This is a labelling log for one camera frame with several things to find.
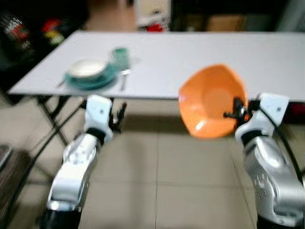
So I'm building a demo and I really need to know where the orange plastic bowl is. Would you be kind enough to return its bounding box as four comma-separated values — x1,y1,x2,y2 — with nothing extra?
178,63,247,139

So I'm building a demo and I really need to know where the white ribbed bowl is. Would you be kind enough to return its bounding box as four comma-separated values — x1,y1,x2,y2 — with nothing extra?
67,58,108,80

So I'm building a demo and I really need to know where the teal plate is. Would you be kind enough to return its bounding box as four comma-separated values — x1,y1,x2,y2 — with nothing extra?
64,64,119,91

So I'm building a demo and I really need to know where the teal cup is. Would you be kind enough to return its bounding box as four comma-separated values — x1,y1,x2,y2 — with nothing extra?
112,47,131,72

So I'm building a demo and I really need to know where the yellow white item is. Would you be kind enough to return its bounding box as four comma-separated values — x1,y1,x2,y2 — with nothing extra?
48,31,65,44

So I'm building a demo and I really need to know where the red cloth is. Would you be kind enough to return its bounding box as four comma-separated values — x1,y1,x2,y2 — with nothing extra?
145,23,165,32

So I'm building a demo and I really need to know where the red packet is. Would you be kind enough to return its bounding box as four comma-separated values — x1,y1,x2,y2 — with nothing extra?
42,19,62,34

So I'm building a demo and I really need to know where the white drying rack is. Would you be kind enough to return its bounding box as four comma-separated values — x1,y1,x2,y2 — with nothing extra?
135,0,171,32

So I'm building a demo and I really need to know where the clear bottle with red label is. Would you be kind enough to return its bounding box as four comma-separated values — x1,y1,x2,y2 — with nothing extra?
5,16,30,49

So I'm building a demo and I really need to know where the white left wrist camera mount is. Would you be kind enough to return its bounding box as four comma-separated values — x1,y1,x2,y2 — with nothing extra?
85,94,114,142

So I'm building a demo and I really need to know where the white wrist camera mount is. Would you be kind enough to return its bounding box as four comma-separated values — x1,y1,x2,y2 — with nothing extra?
85,94,114,142
244,93,290,140

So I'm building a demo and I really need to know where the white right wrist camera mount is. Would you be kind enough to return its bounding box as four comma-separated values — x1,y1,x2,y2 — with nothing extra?
244,93,290,140

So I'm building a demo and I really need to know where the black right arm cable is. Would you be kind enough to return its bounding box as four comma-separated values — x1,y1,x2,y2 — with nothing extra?
257,107,305,187

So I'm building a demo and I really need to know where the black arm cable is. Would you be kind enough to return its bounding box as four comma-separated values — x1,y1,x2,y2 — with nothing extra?
2,107,89,228
257,107,305,187

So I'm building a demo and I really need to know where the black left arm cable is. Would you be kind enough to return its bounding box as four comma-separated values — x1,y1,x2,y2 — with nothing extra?
2,107,89,228

